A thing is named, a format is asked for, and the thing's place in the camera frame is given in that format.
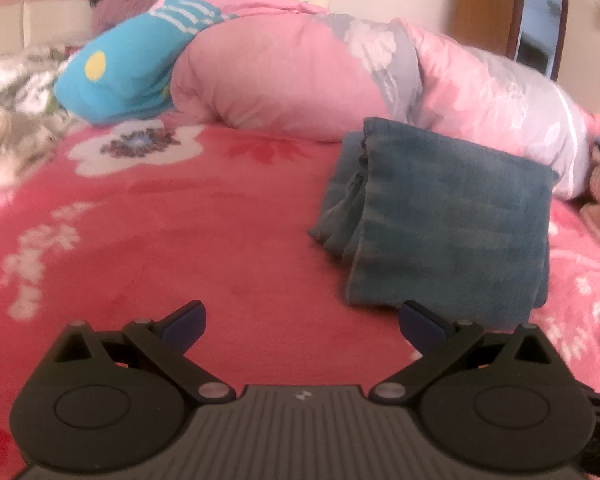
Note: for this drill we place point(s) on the pink cream headboard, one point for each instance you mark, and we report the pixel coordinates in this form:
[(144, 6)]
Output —
[(30, 10)]

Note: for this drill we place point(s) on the person in purple top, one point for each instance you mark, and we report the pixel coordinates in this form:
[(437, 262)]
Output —
[(107, 14)]

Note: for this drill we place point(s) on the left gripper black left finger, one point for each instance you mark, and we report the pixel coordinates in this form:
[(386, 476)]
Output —
[(106, 401)]

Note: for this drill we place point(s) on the blue denim jeans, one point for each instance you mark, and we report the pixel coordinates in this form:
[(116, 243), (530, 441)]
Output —
[(457, 227)]

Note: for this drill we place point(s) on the brown wooden door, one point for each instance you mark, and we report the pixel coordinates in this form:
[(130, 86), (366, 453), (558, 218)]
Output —
[(484, 24)]

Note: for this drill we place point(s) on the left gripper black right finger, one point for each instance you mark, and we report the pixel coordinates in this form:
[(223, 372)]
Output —
[(501, 402)]

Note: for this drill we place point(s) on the pink floral duvet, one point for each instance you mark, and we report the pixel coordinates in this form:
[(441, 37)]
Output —
[(287, 67)]

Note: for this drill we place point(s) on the white grey patterned blanket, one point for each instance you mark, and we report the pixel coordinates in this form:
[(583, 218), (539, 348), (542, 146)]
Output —
[(32, 122)]

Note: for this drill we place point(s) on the red floral bed blanket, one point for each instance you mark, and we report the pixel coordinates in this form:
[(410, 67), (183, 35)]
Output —
[(139, 220)]

